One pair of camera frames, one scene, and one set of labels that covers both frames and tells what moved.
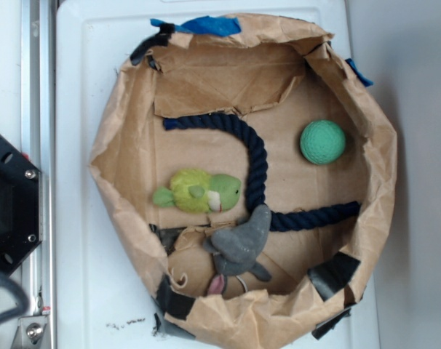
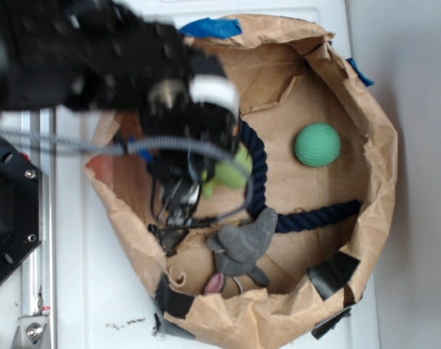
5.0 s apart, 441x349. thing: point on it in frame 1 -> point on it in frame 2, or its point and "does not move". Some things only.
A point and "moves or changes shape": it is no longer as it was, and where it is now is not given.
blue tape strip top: [209, 25] does not move
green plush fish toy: [195, 190] moves or changes shape
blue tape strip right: [364, 81] does not move
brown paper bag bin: [248, 169] does not move
